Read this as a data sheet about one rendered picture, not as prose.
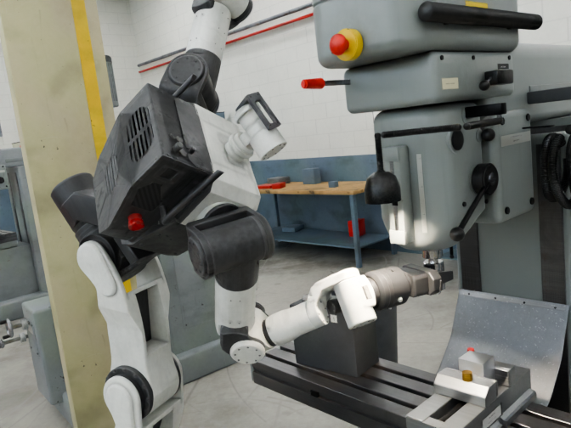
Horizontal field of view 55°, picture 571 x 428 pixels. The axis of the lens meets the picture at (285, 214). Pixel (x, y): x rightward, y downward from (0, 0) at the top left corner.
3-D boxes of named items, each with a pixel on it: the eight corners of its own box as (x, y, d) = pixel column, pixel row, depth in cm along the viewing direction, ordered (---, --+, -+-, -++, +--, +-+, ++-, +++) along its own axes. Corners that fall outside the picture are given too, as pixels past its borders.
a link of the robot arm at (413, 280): (441, 263, 121) (398, 274, 116) (443, 305, 123) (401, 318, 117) (404, 255, 132) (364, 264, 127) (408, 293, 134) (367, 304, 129)
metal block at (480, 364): (484, 389, 122) (483, 364, 121) (460, 382, 126) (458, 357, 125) (495, 380, 125) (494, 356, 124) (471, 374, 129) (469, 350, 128)
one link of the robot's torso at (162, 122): (75, 273, 109) (186, 170, 93) (64, 148, 127) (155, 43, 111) (189, 295, 131) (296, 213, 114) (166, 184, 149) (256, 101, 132)
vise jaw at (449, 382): (485, 408, 115) (484, 391, 115) (433, 392, 124) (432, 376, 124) (498, 397, 119) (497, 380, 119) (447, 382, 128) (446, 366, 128)
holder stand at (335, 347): (357, 378, 151) (350, 309, 148) (296, 363, 165) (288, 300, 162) (379, 361, 160) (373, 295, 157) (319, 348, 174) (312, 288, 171)
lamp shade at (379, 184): (360, 205, 109) (358, 174, 108) (371, 199, 115) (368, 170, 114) (396, 203, 105) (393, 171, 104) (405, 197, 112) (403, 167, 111)
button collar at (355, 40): (358, 58, 103) (355, 25, 102) (335, 63, 108) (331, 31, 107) (364, 58, 105) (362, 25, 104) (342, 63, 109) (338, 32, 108)
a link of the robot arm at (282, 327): (322, 339, 121) (250, 368, 127) (319, 303, 128) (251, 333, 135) (296, 313, 115) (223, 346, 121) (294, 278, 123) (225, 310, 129)
